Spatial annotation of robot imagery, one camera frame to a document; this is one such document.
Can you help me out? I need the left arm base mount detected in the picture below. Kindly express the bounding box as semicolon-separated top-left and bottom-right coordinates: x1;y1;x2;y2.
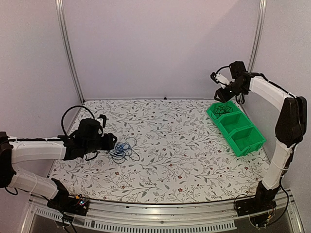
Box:
47;195;89;216

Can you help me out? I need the left aluminium frame post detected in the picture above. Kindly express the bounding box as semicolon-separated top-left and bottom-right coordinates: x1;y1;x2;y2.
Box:
55;0;85;103

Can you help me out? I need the aluminium frame post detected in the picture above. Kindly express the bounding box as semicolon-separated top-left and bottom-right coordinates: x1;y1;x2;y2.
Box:
55;0;85;103
247;0;267;72

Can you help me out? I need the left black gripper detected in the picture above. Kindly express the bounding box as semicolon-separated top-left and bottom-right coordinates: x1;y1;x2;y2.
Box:
84;133;117;155

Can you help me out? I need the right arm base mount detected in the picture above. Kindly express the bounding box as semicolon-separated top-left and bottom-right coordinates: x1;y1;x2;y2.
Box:
233;194;276;216

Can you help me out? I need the right aluminium frame post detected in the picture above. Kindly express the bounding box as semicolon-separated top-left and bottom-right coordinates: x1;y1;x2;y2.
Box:
247;0;267;72

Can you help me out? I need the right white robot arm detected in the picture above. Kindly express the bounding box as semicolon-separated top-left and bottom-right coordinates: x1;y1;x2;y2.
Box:
210;61;307;191

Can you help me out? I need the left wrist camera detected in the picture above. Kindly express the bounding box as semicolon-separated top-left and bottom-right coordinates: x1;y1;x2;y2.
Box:
97;114;107;133

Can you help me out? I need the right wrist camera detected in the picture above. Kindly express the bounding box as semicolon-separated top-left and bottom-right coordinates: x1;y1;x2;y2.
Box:
210;72;230;88

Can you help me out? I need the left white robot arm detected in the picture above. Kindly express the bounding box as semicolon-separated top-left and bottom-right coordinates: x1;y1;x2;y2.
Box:
0;114;118;211

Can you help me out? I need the thin black cable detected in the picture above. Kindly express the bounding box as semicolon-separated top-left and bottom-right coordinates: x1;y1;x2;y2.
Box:
210;102;231;119

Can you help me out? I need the floral table mat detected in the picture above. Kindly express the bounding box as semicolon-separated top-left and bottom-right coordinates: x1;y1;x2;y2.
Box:
50;100;269;203

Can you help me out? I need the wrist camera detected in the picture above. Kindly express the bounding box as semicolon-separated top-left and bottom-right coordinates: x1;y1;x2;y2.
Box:
97;114;107;133
210;72;230;88

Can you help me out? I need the front aluminium rail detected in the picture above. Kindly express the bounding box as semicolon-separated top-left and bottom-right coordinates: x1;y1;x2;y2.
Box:
21;191;305;233

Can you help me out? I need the green three-compartment bin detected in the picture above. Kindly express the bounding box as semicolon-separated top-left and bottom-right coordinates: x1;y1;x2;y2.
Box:
207;101;266;157

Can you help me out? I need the dark navy cable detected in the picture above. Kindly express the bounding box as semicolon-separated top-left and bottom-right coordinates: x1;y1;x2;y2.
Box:
105;136;140;164

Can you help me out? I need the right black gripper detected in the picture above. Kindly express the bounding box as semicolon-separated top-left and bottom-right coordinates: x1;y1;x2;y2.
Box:
214;81;246;103

